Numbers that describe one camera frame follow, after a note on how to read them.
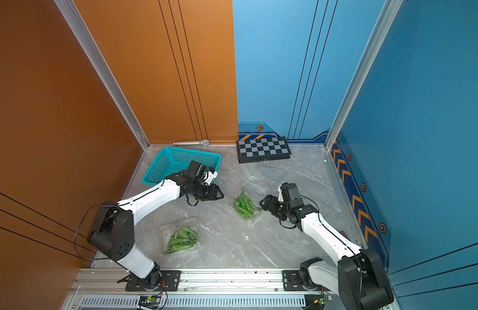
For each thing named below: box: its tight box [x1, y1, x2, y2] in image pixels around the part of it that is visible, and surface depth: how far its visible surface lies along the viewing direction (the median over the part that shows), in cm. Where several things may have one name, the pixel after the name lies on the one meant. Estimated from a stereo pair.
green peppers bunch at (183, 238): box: [166, 226, 199, 254], surface depth 83 cm
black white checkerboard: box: [236, 136, 292, 164], surface depth 115 cm
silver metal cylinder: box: [172, 138, 210, 147], surface depth 122 cm
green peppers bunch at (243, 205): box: [233, 186, 263, 219], surface depth 91 cm
